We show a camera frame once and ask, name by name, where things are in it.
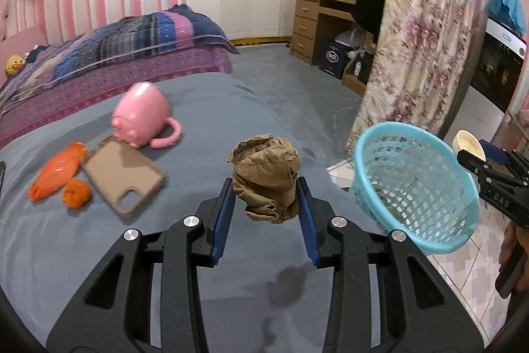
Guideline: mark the white bottle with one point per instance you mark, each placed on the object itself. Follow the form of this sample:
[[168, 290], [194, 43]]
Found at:
[[358, 67]]

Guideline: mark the person's right hand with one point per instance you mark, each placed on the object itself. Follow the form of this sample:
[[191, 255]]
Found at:
[[509, 239]]

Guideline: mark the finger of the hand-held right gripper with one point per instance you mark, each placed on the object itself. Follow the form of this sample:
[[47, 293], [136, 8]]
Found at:
[[475, 165], [494, 152]]

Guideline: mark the blue purple patterned quilt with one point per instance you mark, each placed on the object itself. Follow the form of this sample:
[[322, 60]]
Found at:
[[124, 43]]

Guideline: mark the orange plastic wrapper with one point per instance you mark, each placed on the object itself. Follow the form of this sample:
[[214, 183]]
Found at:
[[58, 171]]

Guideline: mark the black glass cabinet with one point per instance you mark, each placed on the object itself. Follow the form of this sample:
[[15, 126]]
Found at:
[[496, 67]]

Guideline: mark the beige floral curtain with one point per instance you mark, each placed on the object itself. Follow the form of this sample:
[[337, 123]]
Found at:
[[421, 59]]

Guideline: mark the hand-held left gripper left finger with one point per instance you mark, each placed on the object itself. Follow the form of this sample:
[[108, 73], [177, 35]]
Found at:
[[219, 220]]

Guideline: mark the grey bed sheet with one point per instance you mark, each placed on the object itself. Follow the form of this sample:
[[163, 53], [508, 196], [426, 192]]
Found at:
[[124, 253]]

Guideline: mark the black box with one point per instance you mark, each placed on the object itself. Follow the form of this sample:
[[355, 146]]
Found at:
[[332, 59]]

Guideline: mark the tan phone case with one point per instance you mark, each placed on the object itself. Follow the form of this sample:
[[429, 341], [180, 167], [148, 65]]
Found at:
[[124, 175]]

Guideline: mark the light blue plastic basket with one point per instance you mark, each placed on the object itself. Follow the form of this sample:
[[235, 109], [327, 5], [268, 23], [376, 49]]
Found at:
[[413, 187]]

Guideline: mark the pink mug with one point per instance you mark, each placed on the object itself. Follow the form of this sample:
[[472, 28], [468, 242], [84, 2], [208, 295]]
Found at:
[[140, 117]]

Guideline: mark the small cream cup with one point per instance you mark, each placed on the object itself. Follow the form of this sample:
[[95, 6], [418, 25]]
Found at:
[[469, 144]]

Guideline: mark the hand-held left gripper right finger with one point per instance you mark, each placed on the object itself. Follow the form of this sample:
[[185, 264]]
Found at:
[[308, 220]]

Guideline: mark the purple dotted bed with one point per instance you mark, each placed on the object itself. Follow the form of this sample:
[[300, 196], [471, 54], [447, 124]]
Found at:
[[124, 80]]

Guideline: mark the cardboard box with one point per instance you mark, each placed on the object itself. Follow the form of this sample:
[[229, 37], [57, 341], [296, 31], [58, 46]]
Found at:
[[351, 82]]

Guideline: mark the small orange ball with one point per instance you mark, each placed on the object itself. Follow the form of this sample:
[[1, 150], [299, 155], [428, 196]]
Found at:
[[76, 194]]

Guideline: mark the wooden desk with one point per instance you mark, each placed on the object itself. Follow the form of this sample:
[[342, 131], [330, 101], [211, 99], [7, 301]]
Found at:
[[306, 26]]

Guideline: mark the brown paper ball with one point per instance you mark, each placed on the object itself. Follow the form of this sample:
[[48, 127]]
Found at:
[[264, 175]]

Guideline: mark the yellow duck plush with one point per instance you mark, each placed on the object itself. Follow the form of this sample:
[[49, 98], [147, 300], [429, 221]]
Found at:
[[14, 65]]

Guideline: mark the blue cloth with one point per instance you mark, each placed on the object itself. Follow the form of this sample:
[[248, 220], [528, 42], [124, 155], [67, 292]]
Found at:
[[508, 9]]

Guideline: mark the white bag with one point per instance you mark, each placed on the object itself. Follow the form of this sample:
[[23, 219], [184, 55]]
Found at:
[[353, 40]]

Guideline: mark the black object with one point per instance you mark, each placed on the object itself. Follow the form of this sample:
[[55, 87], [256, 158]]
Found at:
[[1, 177]]

